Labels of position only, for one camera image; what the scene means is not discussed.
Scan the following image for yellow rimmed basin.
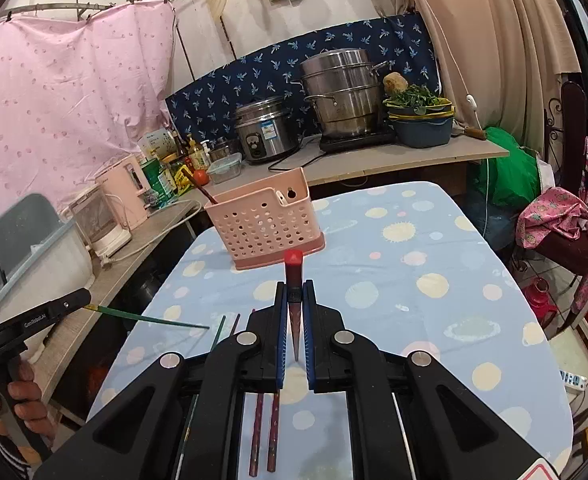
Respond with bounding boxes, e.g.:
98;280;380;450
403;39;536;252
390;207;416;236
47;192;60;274
383;97;455;122

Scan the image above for white storage box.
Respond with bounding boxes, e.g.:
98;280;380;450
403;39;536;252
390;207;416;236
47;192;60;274
0;192;95;312

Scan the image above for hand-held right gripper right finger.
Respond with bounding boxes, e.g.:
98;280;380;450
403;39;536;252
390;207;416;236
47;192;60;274
301;280;561;480

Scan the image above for pink plastic chopstick basket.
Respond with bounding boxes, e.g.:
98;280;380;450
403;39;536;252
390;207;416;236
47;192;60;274
203;167;327;271

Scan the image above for black induction cooker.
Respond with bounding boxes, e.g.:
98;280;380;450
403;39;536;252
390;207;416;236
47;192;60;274
318;125;397;154

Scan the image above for blue plastic basin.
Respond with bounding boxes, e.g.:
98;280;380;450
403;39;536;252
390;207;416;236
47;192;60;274
390;112;455;149

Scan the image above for pink dotted sheet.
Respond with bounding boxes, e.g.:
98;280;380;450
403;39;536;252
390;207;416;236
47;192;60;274
0;1;178;217

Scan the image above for stainless steel steamer pot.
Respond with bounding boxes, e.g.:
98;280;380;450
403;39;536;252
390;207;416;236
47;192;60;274
301;48;391;139

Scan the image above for yellow snack packet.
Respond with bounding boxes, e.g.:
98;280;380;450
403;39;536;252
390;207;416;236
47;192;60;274
173;164;195;194

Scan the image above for red plastic object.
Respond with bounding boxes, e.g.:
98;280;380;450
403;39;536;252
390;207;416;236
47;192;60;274
521;276;558;327

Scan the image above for person's left hand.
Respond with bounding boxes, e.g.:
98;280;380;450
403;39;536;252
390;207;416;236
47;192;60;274
0;359;58;441

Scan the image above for green chopstick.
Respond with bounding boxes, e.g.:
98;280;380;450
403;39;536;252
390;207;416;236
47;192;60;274
86;304;211;332
210;314;227;354

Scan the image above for pink electric kettle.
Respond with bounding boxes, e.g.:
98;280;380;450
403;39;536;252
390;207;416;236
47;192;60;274
93;153;151;234

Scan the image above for white carton box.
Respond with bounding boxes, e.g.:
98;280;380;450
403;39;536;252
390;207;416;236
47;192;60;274
138;128;177;161

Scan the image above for green leafy vegetables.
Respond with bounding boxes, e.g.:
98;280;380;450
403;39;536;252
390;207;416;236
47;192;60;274
385;84;445;111

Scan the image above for white glass kettle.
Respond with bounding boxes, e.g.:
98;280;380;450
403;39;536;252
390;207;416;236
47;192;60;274
68;187;132;261

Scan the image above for black power cable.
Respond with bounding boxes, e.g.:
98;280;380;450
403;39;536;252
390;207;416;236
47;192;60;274
268;144;325;172

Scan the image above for small steel pot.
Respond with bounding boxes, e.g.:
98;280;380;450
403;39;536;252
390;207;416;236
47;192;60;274
208;137;241;162

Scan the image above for wooden counter board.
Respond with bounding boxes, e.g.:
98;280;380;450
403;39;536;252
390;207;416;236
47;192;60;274
21;199;202;406
178;131;511;197

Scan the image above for white power strip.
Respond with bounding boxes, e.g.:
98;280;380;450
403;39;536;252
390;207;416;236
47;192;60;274
558;368;588;392

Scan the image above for dark metal chair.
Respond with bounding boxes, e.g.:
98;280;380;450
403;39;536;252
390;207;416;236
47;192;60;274
543;80;588;221

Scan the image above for blue polka dot tablecloth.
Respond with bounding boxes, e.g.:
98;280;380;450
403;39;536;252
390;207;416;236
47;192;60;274
86;181;575;480

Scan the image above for navy leaf print cloth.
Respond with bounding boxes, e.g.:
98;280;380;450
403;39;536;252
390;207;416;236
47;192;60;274
166;10;441;144

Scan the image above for green plastic bag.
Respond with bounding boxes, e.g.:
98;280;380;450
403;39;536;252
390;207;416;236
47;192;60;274
475;126;543;212

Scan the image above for beige curtain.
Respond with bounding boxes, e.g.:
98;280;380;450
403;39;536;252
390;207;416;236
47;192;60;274
403;0;583;162

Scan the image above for silver rice cooker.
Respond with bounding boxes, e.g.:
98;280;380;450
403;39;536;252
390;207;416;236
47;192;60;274
232;95;303;164

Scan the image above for pink printed cloth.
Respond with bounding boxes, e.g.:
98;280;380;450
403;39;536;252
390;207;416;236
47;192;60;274
516;186;588;312

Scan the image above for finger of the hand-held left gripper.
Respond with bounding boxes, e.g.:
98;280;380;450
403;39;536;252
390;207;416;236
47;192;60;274
20;287;93;334

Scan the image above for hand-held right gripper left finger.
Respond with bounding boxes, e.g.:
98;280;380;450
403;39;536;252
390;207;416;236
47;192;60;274
34;280;287;480

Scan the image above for green tin can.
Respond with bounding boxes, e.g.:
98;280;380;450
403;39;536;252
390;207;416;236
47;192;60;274
140;157;178;209

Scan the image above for wooden handled tool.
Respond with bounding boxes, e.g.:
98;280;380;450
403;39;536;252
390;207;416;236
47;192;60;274
453;124;488;142

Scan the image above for clear lidded food container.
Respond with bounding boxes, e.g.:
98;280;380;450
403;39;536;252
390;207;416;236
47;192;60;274
206;152;245;184

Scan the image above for white power cable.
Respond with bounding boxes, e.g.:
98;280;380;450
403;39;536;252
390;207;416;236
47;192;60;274
102;198;203;266

